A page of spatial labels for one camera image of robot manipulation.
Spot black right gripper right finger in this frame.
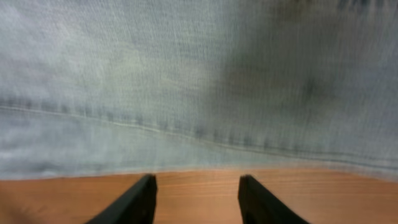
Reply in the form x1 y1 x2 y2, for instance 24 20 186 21
238 175 308 224

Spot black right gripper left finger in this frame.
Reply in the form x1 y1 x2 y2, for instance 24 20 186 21
87 174 157 224

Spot medium blue jeans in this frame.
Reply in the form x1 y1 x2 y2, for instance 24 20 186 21
1 0 397 179

